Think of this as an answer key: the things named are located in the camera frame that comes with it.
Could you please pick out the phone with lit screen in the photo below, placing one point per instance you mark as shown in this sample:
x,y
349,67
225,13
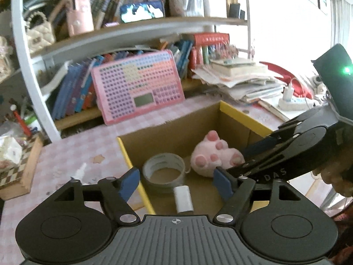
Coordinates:
x,y
142,11

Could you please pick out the wooden chess box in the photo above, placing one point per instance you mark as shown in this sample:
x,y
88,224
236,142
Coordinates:
x,y
26,171

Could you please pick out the white quilted bag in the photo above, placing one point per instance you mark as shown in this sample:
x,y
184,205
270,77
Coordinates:
x,y
40,34

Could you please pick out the small black box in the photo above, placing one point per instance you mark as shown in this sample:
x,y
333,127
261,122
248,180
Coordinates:
x,y
235,11

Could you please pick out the red and white pen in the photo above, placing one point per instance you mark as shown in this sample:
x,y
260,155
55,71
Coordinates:
x,y
19,118

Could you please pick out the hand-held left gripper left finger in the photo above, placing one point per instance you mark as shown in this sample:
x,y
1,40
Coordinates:
x,y
129,184

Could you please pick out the red books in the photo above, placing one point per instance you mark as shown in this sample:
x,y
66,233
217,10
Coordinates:
x,y
211,38

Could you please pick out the pink pig plush toy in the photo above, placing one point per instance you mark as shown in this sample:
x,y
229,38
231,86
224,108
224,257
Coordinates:
x,y
209,157

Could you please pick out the yellow cardboard box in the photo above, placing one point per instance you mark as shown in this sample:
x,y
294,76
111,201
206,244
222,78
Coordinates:
x,y
165,140

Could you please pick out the clear tape roll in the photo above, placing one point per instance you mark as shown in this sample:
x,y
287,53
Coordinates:
x,y
150,182

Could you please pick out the white shelf unit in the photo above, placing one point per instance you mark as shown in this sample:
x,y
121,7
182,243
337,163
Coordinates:
x,y
30,74

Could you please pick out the person's right hand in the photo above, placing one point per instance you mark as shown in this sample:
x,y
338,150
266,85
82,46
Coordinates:
x,y
335,174

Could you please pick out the red cloth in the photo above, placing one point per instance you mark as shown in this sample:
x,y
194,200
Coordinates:
x,y
289,74

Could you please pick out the white pen holder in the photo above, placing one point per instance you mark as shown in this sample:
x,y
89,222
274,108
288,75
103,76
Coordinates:
x,y
215,7

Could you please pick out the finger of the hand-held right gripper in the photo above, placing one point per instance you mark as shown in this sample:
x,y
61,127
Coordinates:
x,y
260,145
264,161

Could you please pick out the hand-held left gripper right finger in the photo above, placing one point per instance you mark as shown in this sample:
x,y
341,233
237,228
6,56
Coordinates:
x,y
223,184

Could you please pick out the pink learning tablet toy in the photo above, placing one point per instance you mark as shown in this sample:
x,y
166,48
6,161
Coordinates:
x,y
138,82

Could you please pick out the white tissue pack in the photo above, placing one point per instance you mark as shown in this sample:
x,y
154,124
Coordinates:
x,y
9,151

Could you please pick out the white power strip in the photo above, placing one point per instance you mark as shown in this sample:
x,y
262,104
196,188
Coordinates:
x,y
295,105

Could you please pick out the row of blue books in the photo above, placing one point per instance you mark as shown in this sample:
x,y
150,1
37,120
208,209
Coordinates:
x,y
74,88

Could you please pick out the white plug-in charger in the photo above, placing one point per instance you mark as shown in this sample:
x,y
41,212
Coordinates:
x,y
287,93

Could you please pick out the colourful figurine display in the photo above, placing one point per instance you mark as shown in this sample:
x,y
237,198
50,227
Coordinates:
x,y
224,51

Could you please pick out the stack of books and papers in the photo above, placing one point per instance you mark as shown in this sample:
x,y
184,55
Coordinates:
x,y
242,80

